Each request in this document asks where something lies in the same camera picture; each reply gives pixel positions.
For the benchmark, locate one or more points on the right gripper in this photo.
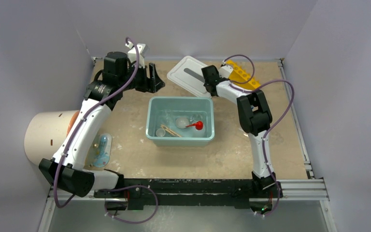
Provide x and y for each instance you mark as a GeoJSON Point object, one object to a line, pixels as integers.
{"type": "Point", "coordinates": [217, 72]}

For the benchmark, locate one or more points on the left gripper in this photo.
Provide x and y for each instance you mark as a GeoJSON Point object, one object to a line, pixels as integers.
{"type": "Point", "coordinates": [152, 84]}

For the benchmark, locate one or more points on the white bin lid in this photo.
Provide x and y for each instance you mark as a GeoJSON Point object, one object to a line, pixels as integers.
{"type": "Point", "coordinates": [187, 74]}

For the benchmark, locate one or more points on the teal plastic bin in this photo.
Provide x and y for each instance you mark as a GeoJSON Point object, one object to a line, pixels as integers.
{"type": "Point", "coordinates": [165, 110]}

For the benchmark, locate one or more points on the wooden stick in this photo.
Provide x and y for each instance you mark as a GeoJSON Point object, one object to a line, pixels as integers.
{"type": "Point", "coordinates": [169, 131]}

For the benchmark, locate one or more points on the white porcelain dish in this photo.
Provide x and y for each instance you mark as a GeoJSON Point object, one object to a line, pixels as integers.
{"type": "Point", "coordinates": [182, 122]}

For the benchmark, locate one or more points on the small white crucible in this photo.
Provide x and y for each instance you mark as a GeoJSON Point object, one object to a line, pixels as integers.
{"type": "Point", "coordinates": [160, 132]}

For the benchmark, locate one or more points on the white squeeze bottle red nozzle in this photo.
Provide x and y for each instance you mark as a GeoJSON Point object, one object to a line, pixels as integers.
{"type": "Point", "coordinates": [197, 129]}

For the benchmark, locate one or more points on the small glass flask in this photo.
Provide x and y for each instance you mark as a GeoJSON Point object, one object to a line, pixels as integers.
{"type": "Point", "coordinates": [200, 116]}

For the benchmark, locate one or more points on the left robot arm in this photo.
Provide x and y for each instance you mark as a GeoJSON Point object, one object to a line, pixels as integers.
{"type": "Point", "coordinates": [66, 169]}

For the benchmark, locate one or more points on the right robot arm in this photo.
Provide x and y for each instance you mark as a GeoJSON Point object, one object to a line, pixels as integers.
{"type": "Point", "coordinates": [255, 119]}

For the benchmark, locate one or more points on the yellow test tube rack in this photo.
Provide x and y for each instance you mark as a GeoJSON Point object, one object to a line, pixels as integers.
{"type": "Point", "coordinates": [239, 76]}

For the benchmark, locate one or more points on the blue blister pack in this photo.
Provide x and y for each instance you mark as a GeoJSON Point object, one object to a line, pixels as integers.
{"type": "Point", "coordinates": [99, 153]}

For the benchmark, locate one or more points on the white cylinder orange end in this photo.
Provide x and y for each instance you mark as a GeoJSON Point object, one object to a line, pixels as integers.
{"type": "Point", "coordinates": [45, 134]}

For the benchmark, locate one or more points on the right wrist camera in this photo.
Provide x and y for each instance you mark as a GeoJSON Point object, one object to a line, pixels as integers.
{"type": "Point", "coordinates": [225, 71]}

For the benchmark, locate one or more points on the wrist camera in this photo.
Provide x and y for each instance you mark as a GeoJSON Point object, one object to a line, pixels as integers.
{"type": "Point", "coordinates": [225, 71]}
{"type": "Point", "coordinates": [137, 51]}

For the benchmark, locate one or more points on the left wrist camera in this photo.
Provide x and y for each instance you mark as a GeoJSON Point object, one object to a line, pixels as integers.
{"type": "Point", "coordinates": [137, 51]}

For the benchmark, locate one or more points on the black base frame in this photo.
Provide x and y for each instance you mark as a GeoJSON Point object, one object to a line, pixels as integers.
{"type": "Point", "coordinates": [238, 193]}

